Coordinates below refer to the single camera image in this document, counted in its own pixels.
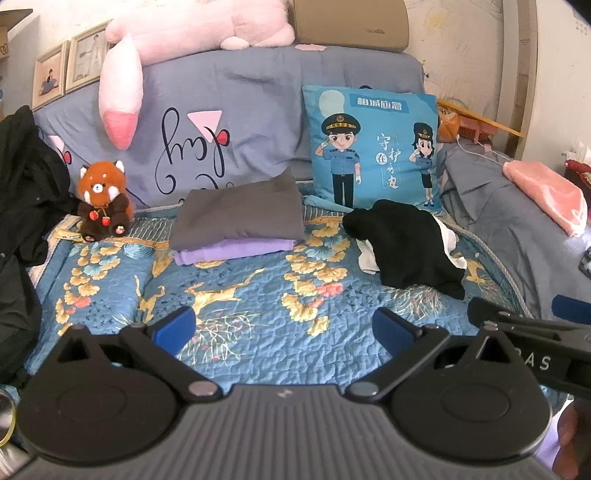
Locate grey garment at right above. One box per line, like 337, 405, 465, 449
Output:
436, 141, 591, 324

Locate large framed picture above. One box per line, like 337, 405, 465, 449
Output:
65, 19, 114, 93

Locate purple folded cloth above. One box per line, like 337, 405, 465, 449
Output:
173, 237, 296, 267

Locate beige cushion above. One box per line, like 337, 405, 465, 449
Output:
288, 0, 409, 54

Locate blue cartoon print cushion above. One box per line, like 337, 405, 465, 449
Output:
302, 84, 439, 213

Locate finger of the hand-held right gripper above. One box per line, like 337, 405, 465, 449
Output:
551, 295, 591, 319
467, 296, 591, 335

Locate pink folded towel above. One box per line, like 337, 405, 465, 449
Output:
502, 160, 588, 238

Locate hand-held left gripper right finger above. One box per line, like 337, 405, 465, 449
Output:
346, 307, 529, 401

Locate blue floral quilt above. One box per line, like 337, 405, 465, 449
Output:
23, 203, 568, 402

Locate pink plush toy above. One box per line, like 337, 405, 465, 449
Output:
98, 0, 296, 151

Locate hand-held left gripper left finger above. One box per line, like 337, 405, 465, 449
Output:
48, 308, 225, 401

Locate cardboard box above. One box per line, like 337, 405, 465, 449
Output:
0, 9, 33, 61

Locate grey folded cloth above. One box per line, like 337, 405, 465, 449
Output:
168, 167, 305, 250

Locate black garment with white trim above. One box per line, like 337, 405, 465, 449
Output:
342, 199, 467, 301

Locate white cloth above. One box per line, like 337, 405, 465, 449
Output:
358, 219, 468, 276

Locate grey-blue pillow with script print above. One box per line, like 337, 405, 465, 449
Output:
32, 44, 426, 208

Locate black jacket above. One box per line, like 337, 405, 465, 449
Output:
0, 105, 81, 388

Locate yellow ring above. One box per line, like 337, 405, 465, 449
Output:
0, 388, 19, 446

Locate red panda plush toy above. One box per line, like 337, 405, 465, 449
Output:
76, 160, 136, 243

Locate small framed picture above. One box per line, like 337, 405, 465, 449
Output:
32, 41, 70, 110

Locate pink plastic basket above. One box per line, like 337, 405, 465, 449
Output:
457, 113, 497, 141

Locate white cable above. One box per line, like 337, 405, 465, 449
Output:
457, 134, 513, 164

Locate person's right hand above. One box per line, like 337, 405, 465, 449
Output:
554, 401, 591, 480

